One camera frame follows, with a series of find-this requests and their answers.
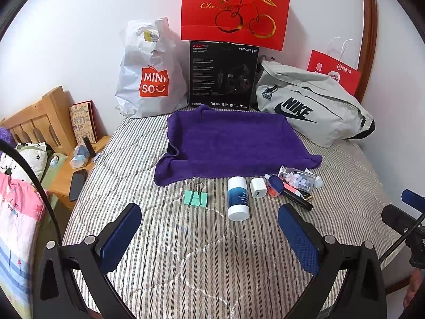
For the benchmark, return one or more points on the white plastic shopping bag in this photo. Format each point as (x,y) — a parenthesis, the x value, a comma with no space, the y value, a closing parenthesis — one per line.
(149,73)

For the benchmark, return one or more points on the red cherry print gift bag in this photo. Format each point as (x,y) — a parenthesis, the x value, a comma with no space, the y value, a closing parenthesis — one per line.
(235,5)

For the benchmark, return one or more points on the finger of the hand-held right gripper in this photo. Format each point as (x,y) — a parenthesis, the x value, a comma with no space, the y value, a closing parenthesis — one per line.
(395,217)
(412,200)

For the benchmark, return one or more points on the brown wooden frame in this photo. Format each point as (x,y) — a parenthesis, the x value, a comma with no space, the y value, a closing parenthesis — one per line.
(368,33)

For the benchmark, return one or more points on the blue tissue pack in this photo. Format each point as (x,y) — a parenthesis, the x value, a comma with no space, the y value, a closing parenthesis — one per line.
(79,156)

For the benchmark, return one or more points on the blue pink round container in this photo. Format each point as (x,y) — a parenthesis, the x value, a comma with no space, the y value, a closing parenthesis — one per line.
(275,186)

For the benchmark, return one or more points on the clear pill bottle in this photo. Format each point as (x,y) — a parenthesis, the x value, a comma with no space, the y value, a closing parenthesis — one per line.
(296,179)

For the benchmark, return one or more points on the black headset box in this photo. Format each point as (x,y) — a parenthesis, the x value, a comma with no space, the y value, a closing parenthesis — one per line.
(220,76)

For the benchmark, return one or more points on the grey sling bag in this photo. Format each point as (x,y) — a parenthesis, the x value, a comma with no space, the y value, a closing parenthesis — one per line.
(308,106)

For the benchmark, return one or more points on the wooden nightstand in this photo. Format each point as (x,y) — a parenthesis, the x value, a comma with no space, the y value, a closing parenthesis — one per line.
(74,169)

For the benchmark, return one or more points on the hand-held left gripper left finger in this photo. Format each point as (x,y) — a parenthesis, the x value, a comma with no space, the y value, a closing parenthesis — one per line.
(122,231)

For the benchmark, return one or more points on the small black bottle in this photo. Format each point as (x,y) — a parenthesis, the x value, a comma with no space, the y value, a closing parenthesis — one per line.
(90,148)

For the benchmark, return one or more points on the wooden headboard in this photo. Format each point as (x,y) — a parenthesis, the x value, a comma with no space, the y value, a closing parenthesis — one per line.
(36,119)

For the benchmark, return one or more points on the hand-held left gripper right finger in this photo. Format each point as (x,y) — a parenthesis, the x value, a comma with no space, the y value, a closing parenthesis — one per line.
(298,237)

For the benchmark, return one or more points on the white spotted plush toy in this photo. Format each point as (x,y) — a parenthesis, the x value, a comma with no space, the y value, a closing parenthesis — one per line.
(28,159)

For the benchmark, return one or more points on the black gold lipstick tube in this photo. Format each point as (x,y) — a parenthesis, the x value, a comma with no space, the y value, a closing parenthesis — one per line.
(307,196)

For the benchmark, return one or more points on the person's right forearm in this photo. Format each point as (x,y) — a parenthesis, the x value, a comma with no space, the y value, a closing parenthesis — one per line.
(415,289)

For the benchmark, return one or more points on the black phone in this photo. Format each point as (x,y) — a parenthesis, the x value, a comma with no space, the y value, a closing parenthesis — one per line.
(77,184)

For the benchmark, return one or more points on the white blue label bottle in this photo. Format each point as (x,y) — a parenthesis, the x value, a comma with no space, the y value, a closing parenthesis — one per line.
(238,199)

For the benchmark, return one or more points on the purple towel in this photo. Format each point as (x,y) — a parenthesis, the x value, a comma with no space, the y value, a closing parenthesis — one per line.
(232,143)

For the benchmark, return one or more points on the illustrated book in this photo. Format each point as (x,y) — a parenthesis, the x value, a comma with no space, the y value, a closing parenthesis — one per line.
(84,121)

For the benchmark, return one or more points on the green binder clip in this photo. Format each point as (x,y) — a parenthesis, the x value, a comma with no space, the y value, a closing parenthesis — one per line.
(195,196)

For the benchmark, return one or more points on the white usb charger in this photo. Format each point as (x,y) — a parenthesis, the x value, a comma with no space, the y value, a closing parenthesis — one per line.
(258,188)

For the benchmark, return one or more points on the striped quilt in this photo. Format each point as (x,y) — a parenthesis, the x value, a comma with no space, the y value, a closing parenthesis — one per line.
(199,256)

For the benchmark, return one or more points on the small white round bottle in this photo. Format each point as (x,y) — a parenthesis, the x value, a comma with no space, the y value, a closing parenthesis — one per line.
(318,182)

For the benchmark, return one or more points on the pink star print blanket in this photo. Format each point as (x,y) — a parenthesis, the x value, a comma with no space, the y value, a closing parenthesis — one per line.
(20,226)

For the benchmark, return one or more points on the black cylindrical tube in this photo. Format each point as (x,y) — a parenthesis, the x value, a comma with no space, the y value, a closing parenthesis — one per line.
(298,202)

